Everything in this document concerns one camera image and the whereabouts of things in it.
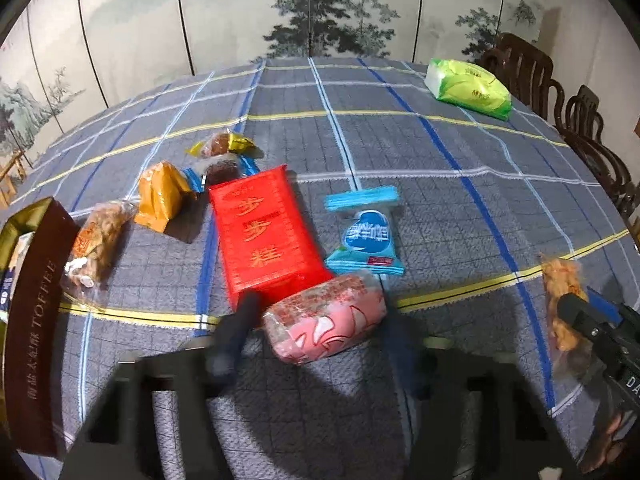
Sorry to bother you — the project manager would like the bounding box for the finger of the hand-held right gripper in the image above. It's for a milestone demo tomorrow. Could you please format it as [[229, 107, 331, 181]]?
[[557, 293, 626, 342], [554, 347, 608, 392]]

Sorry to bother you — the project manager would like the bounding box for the green tissue pack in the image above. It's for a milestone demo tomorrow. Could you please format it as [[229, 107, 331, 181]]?
[[423, 57, 514, 121]]

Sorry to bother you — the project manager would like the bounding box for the light wooden chair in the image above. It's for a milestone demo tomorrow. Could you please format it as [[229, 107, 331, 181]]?
[[0, 150, 29, 211]]

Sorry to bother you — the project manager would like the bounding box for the orange snack packet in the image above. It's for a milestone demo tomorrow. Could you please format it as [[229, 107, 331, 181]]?
[[133, 160, 197, 234]]

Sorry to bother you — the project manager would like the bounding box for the blue wrapped dark candy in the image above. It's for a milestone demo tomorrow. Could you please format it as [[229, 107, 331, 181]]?
[[184, 154, 261, 194]]

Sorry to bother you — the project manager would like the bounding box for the painted folding screen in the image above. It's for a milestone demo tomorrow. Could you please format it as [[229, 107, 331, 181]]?
[[0, 0, 621, 166]]

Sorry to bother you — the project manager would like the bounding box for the red snack packet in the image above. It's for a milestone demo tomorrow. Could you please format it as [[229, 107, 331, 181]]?
[[207, 164, 334, 312]]

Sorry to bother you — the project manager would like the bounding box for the blue and white snack packet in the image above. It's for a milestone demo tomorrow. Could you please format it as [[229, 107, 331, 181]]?
[[324, 185, 406, 276]]

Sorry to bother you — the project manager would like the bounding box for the person's right hand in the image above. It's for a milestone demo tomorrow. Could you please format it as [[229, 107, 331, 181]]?
[[582, 405, 626, 473]]

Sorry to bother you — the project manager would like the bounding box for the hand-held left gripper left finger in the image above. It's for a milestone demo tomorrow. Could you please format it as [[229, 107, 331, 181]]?
[[60, 292, 265, 480]]

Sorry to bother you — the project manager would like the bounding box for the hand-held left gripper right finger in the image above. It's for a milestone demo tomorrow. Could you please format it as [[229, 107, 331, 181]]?
[[389, 307, 581, 480]]

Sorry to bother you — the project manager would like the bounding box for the clear fried twist snack packet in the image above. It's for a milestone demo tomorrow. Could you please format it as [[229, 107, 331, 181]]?
[[61, 200, 137, 289], [539, 254, 603, 377]]

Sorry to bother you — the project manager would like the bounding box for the yellow wrapped brown candy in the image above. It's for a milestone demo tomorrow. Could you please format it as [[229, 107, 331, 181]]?
[[188, 131, 259, 159]]

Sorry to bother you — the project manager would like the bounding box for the blue plaid tablecloth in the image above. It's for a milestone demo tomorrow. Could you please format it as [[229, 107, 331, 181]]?
[[0, 57, 640, 480]]

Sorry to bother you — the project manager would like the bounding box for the gold tin box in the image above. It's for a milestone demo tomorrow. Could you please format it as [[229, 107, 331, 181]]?
[[0, 197, 77, 467]]

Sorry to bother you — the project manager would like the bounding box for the pink snack packet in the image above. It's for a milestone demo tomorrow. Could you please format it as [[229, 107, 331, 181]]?
[[262, 272, 389, 366]]

